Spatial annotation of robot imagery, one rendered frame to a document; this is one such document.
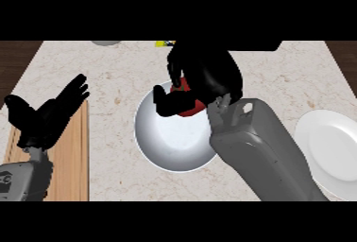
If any grey round object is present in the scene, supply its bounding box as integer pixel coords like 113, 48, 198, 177
91, 41, 123, 47

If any wooden cutting board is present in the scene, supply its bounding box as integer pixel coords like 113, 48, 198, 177
4, 99, 91, 202

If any black appliance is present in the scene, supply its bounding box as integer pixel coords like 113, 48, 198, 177
223, 41, 285, 52

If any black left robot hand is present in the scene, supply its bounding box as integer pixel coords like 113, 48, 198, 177
4, 73, 92, 151

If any white bowl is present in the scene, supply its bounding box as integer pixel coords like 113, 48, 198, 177
135, 79, 220, 174

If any white plate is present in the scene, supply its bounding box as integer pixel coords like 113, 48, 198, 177
294, 109, 357, 202

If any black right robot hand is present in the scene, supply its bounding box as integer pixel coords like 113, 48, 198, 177
153, 41, 244, 118

